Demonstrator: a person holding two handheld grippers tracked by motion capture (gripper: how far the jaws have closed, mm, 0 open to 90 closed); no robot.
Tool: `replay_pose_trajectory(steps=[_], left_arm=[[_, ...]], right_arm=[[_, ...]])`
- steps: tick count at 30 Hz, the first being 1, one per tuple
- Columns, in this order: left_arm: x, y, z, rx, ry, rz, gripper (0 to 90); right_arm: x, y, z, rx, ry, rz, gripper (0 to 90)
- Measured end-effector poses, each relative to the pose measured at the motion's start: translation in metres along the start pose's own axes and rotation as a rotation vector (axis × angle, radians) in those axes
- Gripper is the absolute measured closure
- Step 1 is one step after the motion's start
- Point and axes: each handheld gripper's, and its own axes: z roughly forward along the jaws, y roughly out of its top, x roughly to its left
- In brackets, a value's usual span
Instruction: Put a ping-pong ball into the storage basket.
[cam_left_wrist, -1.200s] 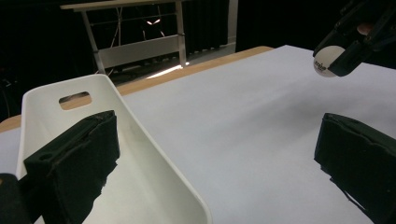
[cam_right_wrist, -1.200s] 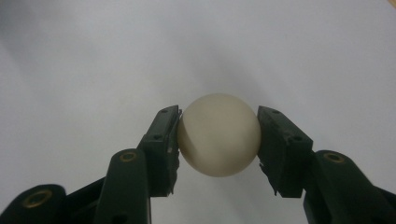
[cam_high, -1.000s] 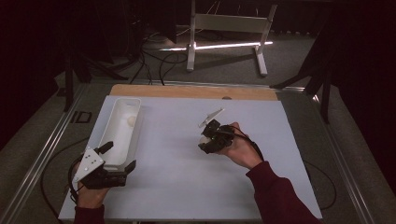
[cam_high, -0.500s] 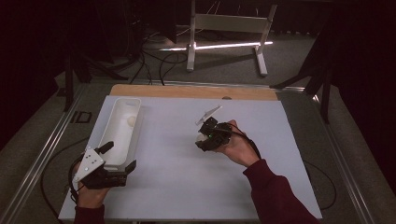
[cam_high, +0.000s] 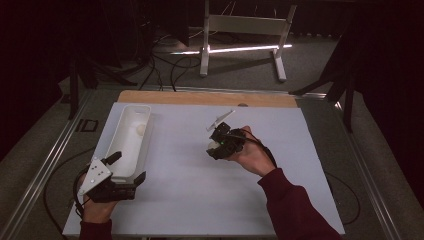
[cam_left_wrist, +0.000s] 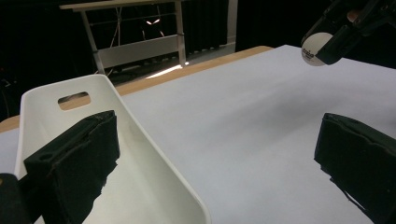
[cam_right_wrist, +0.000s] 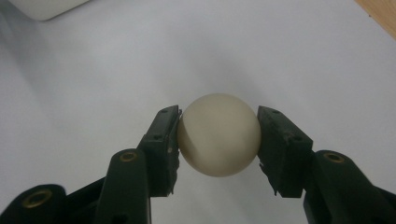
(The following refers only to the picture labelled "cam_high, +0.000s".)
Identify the white plastic bin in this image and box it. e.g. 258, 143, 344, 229
104, 104, 155, 185

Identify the black stand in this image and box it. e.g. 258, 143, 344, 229
288, 13, 357, 134
67, 51, 138, 121

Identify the person's left hand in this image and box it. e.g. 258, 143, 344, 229
81, 196, 118, 225

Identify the white metal stand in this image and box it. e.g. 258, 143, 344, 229
199, 0, 298, 84

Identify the person's right hand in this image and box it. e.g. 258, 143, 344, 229
229, 125, 278, 178

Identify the shiny metal floor bar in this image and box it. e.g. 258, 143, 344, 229
169, 43, 294, 56

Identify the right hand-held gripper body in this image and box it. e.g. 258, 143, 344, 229
205, 109, 247, 158

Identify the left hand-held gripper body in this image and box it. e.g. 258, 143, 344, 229
77, 157, 138, 204

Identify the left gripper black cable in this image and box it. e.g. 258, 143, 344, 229
42, 147, 98, 235

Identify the black floor cable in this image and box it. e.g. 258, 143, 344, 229
137, 33, 165, 92
169, 54, 202, 93

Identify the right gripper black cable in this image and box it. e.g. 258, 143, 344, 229
229, 130, 362, 226

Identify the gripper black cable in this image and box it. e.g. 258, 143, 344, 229
229, 130, 362, 226
42, 147, 98, 235

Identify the black floor bracket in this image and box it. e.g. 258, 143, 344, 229
75, 118, 100, 133

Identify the dark curtain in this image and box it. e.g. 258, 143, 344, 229
353, 0, 424, 203
0, 0, 72, 162

